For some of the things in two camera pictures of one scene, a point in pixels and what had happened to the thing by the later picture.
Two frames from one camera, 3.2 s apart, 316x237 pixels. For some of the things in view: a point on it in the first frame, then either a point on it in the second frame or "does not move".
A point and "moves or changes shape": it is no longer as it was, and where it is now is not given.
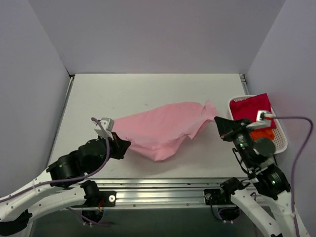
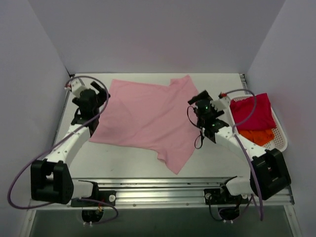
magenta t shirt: x=248 y=109 does not move
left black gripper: x=114 y=146 → x=99 y=91
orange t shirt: x=255 y=134 does not move
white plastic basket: x=280 y=140 does not move
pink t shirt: x=154 y=133 moves or changes shape
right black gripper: x=237 y=129 → x=200 y=97
